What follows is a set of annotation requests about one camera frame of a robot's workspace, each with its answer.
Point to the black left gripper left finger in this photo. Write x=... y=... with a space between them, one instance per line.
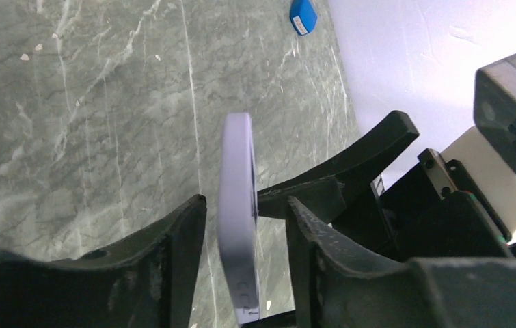
x=146 y=279

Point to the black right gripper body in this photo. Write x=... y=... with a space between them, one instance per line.
x=435 y=210

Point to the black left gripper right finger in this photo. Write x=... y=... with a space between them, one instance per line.
x=338 y=283

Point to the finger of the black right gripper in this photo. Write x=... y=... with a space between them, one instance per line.
x=357 y=166
x=323 y=197

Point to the lilac phone case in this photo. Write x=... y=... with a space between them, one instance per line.
x=237 y=214

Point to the small blue box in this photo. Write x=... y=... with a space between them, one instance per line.
x=303 y=16

